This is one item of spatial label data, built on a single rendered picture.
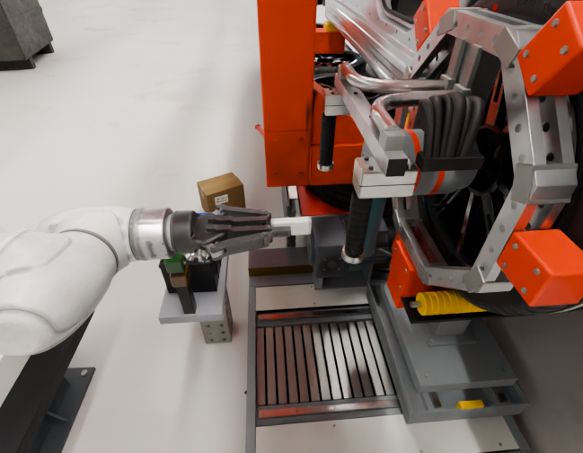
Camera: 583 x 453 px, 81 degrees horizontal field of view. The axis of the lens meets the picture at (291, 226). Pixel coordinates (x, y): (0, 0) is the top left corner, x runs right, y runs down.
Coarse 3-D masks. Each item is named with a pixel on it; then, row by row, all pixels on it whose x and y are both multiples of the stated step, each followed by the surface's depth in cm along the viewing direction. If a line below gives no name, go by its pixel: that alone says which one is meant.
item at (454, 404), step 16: (368, 288) 137; (384, 304) 131; (384, 320) 126; (384, 336) 120; (384, 352) 120; (400, 352) 116; (400, 368) 111; (400, 384) 107; (400, 400) 108; (416, 400) 104; (432, 400) 101; (448, 400) 104; (464, 400) 104; (480, 400) 100; (496, 400) 102; (512, 400) 104; (416, 416) 100; (432, 416) 101; (448, 416) 102; (464, 416) 103; (480, 416) 104
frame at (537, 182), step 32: (448, 32) 66; (480, 32) 57; (512, 32) 49; (416, 64) 80; (512, 64) 50; (512, 96) 50; (544, 96) 50; (416, 128) 93; (512, 128) 50; (544, 128) 50; (512, 160) 50; (544, 160) 46; (512, 192) 50; (544, 192) 47; (416, 224) 94; (512, 224) 51; (544, 224) 51; (416, 256) 85; (480, 256) 59; (480, 288) 60
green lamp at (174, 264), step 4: (176, 256) 78; (180, 256) 78; (184, 256) 80; (164, 260) 78; (168, 260) 78; (172, 260) 78; (176, 260) 78; (180, 260) 78; (184, 260) 80; (168, 264) 78; (172, 264) 78; (176, 264) 78; (180, 264) 78; (184, 264) 80; (168, 268) 78; (172, 268) 79; (176, 268) 79; (180, 268) 79; (184, 268) 80; (168, 272) 80; (172, 272) 80
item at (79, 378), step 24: (72, 336) 103; (48, 360) 97; (24, 384) 92; (48, 384) 92; (72, 384) 120; (0, 408) 87; (24, 408) 87; (48, 408) 91; (72, 408) 114; (0, 432) 83; (24, 432) 83; (48, 432) 108
